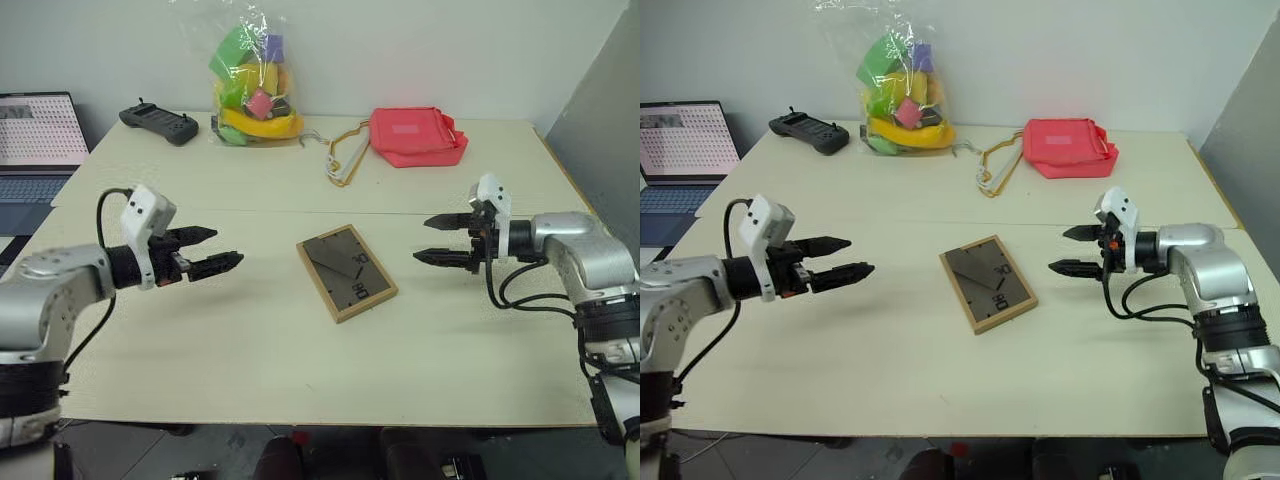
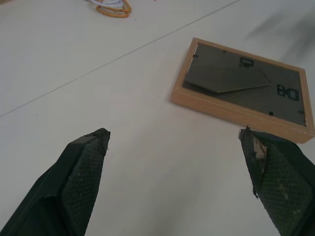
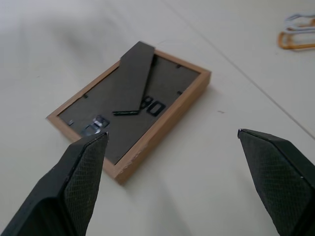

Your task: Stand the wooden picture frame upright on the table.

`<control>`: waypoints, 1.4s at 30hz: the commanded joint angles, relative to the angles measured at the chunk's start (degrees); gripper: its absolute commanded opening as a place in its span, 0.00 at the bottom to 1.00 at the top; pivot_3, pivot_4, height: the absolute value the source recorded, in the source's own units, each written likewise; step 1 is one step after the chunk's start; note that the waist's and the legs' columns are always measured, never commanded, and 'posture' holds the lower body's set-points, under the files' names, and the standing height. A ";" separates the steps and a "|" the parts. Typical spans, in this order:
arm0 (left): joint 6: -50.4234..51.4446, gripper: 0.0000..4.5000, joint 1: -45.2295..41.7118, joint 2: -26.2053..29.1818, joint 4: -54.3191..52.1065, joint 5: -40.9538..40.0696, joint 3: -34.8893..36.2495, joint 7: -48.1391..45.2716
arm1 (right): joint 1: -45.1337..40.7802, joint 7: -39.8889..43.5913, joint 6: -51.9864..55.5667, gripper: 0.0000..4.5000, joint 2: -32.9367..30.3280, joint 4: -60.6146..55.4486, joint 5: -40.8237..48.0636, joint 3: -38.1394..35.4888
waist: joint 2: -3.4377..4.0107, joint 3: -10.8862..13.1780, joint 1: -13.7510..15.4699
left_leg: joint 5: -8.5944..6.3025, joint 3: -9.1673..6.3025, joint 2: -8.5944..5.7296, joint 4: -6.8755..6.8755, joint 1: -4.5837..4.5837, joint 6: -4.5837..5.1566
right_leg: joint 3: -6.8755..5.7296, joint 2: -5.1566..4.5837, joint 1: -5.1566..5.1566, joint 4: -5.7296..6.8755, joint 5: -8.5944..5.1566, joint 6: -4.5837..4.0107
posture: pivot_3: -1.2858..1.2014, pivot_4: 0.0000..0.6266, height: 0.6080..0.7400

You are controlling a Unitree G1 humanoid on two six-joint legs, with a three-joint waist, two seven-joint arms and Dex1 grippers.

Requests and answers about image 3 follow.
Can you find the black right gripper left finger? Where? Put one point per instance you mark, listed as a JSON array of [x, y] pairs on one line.
[[73, 186]]

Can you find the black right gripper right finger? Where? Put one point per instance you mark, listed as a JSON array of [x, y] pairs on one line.
[[278, 177]]

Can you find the wooden picture frame face down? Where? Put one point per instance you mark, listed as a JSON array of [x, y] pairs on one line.
[[133, 110]]

